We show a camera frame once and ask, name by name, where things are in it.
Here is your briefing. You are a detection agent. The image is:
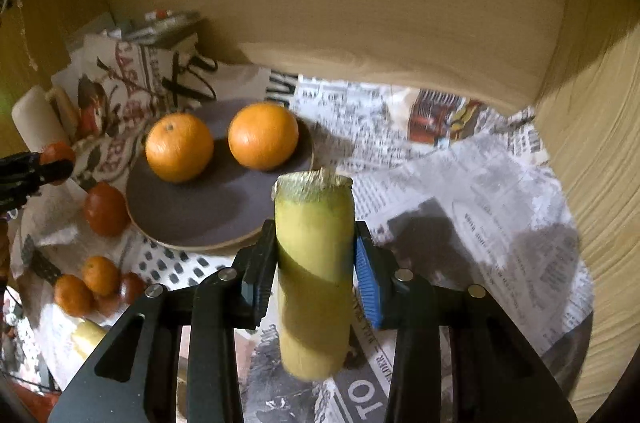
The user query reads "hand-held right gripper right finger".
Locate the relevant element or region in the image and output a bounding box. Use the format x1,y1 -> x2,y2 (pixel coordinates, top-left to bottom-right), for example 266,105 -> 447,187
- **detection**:
354,219 -> 583,423

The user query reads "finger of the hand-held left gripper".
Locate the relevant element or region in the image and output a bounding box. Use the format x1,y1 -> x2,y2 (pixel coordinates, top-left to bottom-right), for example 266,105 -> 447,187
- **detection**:
0,183 -> 37,211
0,152 -> 77,188

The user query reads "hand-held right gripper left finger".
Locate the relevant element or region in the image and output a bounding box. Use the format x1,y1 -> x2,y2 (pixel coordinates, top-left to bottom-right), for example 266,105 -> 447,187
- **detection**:
47,219 -> 278,423

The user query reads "yellow corn cob piece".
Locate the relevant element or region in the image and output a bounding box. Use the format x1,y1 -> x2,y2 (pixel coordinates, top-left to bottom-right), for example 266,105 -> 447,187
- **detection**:
272,170 -> 357,380
72,320 -> 108,360

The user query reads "grey round plate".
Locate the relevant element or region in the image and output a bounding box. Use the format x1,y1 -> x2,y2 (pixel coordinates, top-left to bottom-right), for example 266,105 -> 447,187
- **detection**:
125,98 -> 316,251

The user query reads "white paper roll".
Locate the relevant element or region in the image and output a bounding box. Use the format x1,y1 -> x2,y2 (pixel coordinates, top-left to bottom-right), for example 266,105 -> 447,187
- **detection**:
11,86 -> 71,151

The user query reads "dark red tomato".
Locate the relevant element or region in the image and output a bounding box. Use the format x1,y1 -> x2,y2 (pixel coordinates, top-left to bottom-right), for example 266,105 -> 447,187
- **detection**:
82,182 -> 132,238

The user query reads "white cloth with black dashes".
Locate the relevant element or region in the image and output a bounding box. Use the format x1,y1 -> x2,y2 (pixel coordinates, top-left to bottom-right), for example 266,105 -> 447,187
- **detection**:
117,233 -> 241,299

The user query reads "small red tangerine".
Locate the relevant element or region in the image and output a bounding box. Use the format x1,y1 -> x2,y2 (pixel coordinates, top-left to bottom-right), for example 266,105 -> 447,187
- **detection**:
95,293 -> 124,317
119,272 -> 149,305

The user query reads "printed canvas tote bag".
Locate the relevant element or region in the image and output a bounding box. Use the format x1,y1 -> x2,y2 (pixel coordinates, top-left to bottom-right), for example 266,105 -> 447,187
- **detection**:
52,30 -> 273,191

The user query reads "crumpled newspaper sheet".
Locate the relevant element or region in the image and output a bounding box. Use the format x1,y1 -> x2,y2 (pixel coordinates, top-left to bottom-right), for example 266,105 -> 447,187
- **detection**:
345,130 -> 596,356

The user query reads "large orange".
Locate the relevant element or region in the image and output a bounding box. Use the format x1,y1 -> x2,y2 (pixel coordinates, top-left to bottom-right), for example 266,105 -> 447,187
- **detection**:
227,102 -> 300,171
145,113 -> 215,184

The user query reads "flat newspaper sheet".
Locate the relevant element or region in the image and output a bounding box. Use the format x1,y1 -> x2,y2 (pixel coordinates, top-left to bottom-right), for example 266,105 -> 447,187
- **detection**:
260,73 -> 548,176

